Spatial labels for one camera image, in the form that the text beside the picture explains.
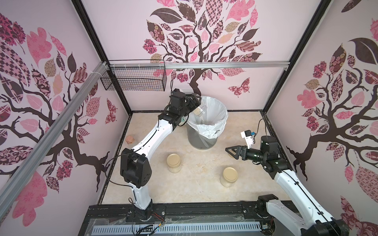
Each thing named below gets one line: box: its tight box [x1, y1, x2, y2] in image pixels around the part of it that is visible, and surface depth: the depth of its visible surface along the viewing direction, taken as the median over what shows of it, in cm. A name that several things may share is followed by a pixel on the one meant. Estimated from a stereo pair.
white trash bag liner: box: [186, 95, 229, 140], surface depth 86 cm
